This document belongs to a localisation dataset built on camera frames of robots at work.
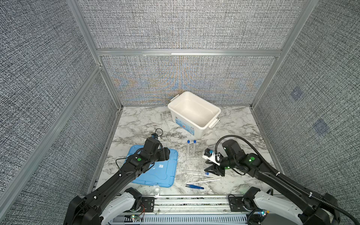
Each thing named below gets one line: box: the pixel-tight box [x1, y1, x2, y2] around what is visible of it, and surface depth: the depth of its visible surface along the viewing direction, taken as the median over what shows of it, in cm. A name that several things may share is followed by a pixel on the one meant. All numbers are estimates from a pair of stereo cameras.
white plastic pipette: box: [186, 179, 220, 185], surface depth 83 cm
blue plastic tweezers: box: [185, 184, 205, 190], surface depth 81 cm
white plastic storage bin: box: [167, 90, 222, 140], surface depth 103 cm
